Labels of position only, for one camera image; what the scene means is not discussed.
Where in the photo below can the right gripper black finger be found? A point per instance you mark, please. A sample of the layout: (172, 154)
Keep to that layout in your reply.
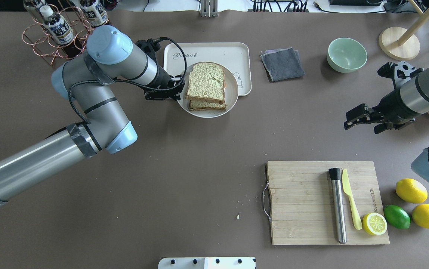
(361, 114)

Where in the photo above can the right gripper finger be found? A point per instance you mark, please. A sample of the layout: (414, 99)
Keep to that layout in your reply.
(381, 128)

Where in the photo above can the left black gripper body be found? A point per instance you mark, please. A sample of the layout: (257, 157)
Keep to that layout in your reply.
(163, 80)

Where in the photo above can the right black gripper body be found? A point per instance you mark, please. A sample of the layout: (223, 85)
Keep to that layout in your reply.
(393, 104)

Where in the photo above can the bread slice with egg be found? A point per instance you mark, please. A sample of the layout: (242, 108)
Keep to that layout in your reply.
(195, 105)

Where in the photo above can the plain bread slice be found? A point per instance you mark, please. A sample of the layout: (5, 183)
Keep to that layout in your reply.
(206, 83)

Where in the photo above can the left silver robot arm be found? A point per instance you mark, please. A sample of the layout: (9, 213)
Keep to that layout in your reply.
(109, 57)

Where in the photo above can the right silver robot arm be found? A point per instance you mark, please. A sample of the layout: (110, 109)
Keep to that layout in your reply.
(408, 100)

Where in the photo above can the cream rabbit tray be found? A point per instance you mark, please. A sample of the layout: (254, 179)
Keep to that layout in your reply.
(232, 55)

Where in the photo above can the green ceramic bowl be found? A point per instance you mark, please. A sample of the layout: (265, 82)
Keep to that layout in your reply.
(346, 55)

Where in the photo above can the wooden cup stand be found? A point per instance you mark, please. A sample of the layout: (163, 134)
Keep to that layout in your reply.
(401, 44)

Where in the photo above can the yellow plastic knife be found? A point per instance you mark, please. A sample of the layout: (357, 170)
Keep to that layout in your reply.
(346, 185)

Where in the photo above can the steel muddler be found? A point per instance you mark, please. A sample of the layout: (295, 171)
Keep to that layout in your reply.
(335, 179)

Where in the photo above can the green lime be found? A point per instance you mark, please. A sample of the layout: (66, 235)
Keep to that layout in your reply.
(397, 217)

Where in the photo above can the grey folded cloth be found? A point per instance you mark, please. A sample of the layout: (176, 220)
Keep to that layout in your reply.
(282, 64)

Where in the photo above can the half cut lemon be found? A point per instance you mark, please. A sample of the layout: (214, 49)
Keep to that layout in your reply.
(374, 224)

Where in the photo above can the bamboo cutting board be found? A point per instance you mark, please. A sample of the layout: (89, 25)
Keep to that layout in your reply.
(301, 199)

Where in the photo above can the tea bottle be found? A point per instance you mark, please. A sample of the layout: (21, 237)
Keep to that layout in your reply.
(94, 12)
(33, 8)
(61, 32)

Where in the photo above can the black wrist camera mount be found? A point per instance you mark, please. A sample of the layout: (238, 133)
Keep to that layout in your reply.
(400, 73)

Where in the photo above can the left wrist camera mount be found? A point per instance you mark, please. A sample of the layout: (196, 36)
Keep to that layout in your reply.
(150, 47)

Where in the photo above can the aluminium frame post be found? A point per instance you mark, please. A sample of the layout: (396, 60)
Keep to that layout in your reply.
(209, 8)

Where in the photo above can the copper wire bottle rack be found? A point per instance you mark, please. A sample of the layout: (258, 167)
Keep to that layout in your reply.
(41, 41)

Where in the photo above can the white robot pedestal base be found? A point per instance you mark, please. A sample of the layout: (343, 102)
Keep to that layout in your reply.
(208, 263)

